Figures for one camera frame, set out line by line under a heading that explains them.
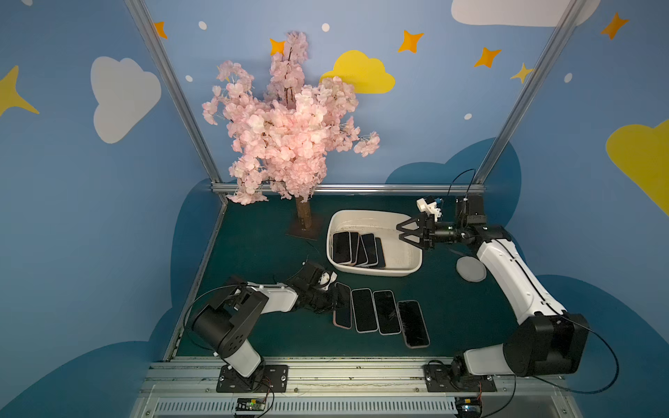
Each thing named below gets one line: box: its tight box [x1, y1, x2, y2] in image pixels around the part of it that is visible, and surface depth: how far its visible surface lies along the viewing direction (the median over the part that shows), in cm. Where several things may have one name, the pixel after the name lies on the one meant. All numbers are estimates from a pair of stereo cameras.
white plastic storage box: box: [326, 209, 423, 277], surface depth 105 cm
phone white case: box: [350, 288, 379, 334], surface depth 91 cm
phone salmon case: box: [350, 231, 360, 266], surface depth 103 cm
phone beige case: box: [396, 299, 431, 350], surface depth 88 cm
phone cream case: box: [332, 231, 353, 265], surface depth 106 cm
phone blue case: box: [375, 236, 386, 268], surface depth 102 cm
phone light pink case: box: [372, 289, 402, 336], surface depth 90 cm
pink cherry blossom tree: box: [202, 30, 380, 230], surface depth 69 cm
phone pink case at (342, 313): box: [332, 282, 352, 331], surface depth 87 cm
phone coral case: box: [361, 233, 379, 268], surface depth 103 cm
